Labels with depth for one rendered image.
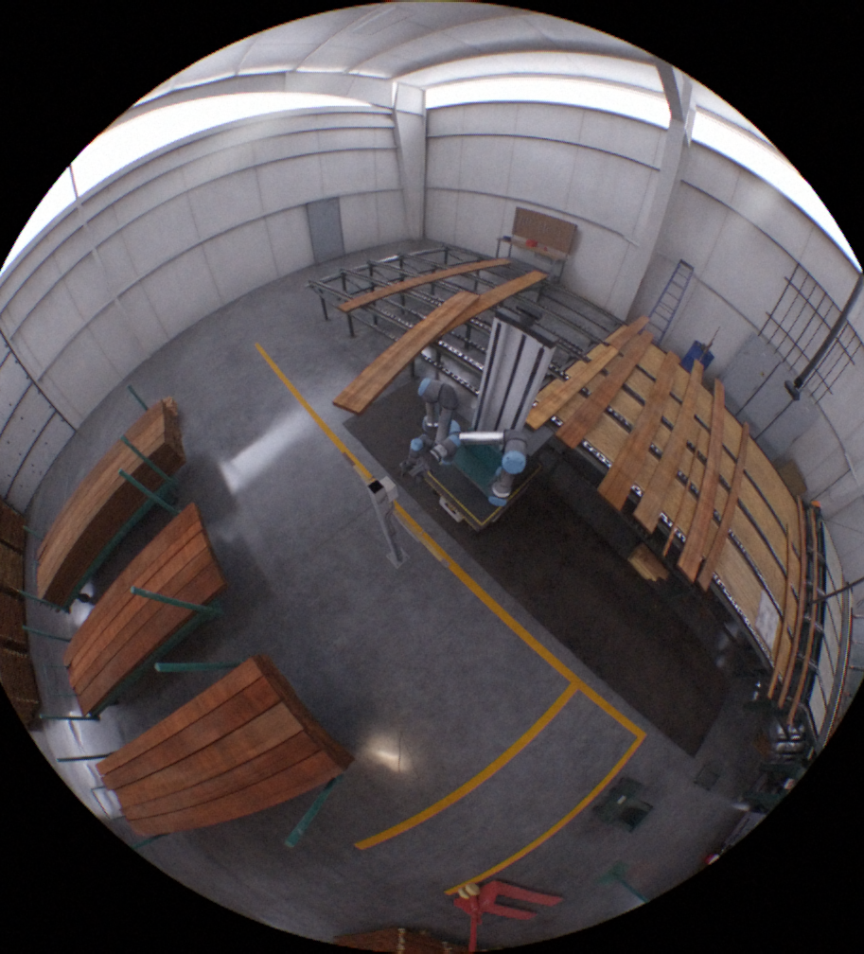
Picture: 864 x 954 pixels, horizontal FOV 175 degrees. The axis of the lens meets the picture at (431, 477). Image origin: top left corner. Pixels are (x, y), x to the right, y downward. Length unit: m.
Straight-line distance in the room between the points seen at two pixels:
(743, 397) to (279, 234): 12.21
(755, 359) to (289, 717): 8.61
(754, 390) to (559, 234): 5.90
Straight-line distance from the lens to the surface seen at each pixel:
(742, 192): 8.15
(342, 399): 2.22
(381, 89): 11.23
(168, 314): 9.10
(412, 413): 3.28
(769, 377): 7.73
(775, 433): 8.27
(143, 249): 8.95
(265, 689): 2.09
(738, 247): 7.92
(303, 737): 2.07
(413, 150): 11.44
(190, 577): 2.73
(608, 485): 2.19
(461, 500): 2.32
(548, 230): 8.50
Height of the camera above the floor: 2.41
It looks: 60 degrees down
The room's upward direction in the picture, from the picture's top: 3 degrees clockwise
